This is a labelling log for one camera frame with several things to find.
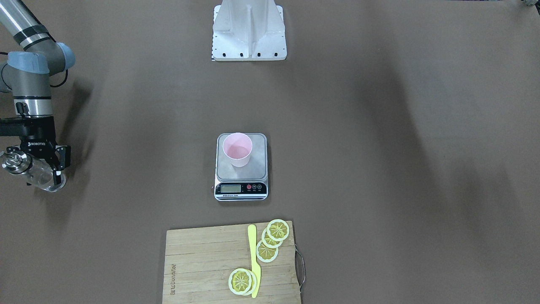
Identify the yellow plastic knife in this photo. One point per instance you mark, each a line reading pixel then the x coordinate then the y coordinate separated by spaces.
pixel 255 267

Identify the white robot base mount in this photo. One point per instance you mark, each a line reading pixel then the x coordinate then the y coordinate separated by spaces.
pixel 248 30

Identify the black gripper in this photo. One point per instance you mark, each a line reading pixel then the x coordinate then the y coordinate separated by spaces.
pixel 41 136

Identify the lemon slice behind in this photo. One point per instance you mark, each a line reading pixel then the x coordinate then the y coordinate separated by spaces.
pixel 253 285

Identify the glass sauce bottle metal spout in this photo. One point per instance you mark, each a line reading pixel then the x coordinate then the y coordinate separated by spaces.
pixel 32 170

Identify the lemon slice middle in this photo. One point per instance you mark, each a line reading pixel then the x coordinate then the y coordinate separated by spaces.
pixel 267 241

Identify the bamboo cutting board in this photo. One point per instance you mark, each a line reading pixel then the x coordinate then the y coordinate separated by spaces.
pixel 199 261

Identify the lemon slice front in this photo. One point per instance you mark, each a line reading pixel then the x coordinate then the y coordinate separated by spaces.
pixel 239 281

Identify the digital kitchen scale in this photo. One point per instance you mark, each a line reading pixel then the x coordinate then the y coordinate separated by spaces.
pixel 245 179

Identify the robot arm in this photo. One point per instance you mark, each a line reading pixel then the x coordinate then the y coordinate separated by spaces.
pixel 26 74

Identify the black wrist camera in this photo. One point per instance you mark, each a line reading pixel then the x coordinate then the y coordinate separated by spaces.
pixel 13 127

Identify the pink cup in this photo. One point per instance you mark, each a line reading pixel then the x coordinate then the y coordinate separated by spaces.
pixel 237 148

